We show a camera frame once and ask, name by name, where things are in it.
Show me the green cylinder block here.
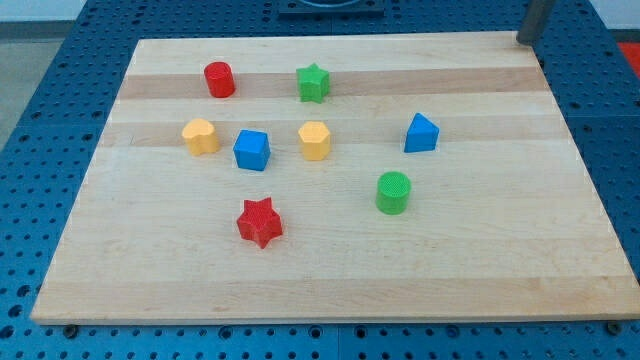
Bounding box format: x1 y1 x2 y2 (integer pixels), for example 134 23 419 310
375 171 412 215

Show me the yellow heart block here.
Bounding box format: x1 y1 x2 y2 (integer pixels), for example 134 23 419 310
181 118 221 156

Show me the green star block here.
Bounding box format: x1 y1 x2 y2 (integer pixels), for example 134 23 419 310
296 63 330 103

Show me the wooden board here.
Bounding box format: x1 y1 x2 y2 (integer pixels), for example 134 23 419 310
31 31 639 325

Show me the blue cube block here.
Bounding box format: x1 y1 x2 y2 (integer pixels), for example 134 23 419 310
233 129 271 171

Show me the yellow hexagon block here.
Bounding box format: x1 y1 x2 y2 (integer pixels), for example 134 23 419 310
298 121 331 161

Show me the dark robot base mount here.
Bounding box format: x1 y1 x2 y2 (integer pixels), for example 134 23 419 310
276 0 385 17

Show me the red star block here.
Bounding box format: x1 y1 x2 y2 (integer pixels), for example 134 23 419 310
236 197 283 249

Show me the blue triangle block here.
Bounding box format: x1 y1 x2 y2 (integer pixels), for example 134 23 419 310
404 113 440 153

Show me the red cylinder block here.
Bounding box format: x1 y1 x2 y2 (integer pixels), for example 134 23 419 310
204 61 236 98

